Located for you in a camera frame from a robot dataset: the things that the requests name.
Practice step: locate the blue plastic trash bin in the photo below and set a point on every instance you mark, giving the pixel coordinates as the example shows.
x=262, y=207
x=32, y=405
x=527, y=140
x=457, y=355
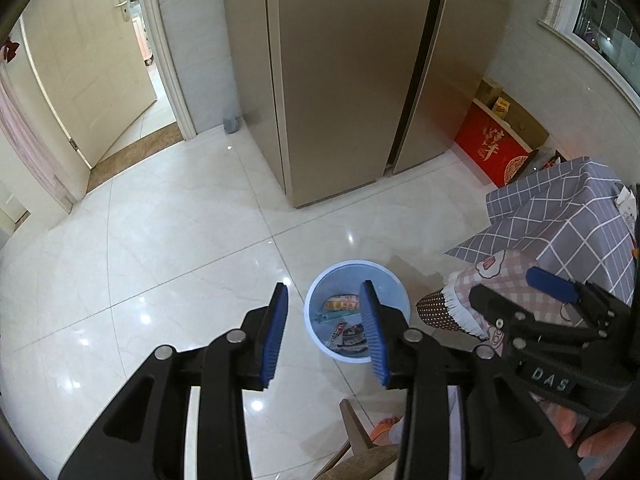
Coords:
x=340, y=335

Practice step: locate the purple checked tablecloth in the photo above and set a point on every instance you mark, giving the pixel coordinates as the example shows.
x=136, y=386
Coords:
x=565, y=218

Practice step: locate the cream interior door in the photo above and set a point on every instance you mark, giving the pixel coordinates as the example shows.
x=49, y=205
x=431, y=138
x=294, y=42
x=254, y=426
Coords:
x=88, y=62

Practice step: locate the white framed window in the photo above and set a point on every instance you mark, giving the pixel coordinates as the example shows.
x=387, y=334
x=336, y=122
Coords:
x=601, y=32

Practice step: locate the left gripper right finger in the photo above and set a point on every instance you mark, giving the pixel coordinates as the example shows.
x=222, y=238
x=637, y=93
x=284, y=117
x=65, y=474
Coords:
x=462, y=408

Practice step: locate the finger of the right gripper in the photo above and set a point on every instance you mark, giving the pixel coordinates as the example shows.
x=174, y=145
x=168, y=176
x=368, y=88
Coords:
x=590, y=300
x=519, y=323

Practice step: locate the person's hand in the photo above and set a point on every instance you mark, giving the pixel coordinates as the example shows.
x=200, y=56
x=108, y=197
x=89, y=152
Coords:
x=608, y=442

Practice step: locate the person's leg purple trousers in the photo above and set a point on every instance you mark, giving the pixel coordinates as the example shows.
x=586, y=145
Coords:
x=388, y=431

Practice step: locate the pink sheer curtain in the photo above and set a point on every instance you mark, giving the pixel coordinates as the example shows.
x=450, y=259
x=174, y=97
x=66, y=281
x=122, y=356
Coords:
x=35, y=156

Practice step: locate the pink checked under-cloth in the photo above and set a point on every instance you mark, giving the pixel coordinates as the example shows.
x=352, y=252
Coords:
x=450, y=308

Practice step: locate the small yellow box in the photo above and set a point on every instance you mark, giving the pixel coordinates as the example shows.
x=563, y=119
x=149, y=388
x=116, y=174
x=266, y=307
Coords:
x=501, y=107

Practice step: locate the gold double-door refrigerator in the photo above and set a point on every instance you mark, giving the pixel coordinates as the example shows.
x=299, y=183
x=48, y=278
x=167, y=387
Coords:
x=338, y=92

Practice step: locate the orange snack wrapper in bin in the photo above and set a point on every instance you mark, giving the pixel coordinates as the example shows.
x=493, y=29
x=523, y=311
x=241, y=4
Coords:
x=341, y=303

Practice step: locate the red cardboard gift box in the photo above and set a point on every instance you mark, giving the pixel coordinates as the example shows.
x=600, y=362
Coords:
x=496, y=149

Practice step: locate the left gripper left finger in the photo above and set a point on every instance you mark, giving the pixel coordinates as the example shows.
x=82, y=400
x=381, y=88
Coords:
x=141, y=434

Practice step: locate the brown cardboard box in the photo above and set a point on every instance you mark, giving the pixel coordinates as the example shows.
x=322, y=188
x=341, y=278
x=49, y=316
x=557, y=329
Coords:
x=488, y=92

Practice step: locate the wooden chair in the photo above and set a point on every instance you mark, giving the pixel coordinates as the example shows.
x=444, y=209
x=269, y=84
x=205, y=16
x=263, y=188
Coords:
x=359, y=458

